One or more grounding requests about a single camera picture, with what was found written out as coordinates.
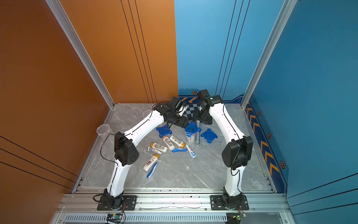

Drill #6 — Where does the white bottle orange cap upper-right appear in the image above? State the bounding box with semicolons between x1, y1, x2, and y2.
170;135;186;148

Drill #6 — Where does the blue lid by microphone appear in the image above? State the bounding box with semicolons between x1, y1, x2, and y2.
200;128;218;144

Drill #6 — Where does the silver microphone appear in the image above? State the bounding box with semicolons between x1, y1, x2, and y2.
195;120;201;144

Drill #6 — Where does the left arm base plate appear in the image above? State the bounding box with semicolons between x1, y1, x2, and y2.
97;195;137;211

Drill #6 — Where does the blue lid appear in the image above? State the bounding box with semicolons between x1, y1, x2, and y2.
185;121;197;137
200;128;218;144
156;125;172;138

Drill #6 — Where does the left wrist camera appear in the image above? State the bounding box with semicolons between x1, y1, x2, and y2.
168;97;183;112

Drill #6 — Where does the green circuit board left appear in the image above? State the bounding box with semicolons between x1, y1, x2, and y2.
105;213;125;224

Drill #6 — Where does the aluminium front rail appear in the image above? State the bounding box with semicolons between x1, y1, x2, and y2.
56;187;290;213

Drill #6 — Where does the toothpaste tube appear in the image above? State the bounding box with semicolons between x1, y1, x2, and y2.
186;145;196;158
148;147;162;155

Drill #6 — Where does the white bottle orange cap left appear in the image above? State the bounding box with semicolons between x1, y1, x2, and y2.
150;142;168;153

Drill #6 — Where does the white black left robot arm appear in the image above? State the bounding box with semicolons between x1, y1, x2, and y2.
100;109;189;210

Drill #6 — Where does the white bottle orange cap upper-left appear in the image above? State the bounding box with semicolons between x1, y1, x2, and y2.
162;135;175;151

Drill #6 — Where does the toothpaste tube right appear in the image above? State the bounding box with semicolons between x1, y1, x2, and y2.
186;145;196;158

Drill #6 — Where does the blue toothbrush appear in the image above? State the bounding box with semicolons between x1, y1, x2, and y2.
172;148;187;153
146;162;158;179

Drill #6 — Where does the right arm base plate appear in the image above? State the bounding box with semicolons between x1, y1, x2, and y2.
210;194;249;211

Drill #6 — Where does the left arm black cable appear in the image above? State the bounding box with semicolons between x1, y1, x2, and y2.
100;102;168;163

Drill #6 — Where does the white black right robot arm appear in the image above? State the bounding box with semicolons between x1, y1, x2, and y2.
194;90;253;211

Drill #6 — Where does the black white checkerboard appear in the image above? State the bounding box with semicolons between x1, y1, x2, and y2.
182;104;201;120

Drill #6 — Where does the circuit board right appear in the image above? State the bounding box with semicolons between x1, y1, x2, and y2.
225;212;247;224

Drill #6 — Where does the blue toothbrush front left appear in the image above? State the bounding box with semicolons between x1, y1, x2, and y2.
146;162;158;179

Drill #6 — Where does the white bottle orange cap front-left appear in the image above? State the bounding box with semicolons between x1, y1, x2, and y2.
143;154;160;171

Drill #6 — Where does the blue toothbrush middle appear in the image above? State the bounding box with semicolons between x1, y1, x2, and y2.
172;148;187;153

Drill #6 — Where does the toothpaste tube left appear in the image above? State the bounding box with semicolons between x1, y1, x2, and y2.
148;147;162;155

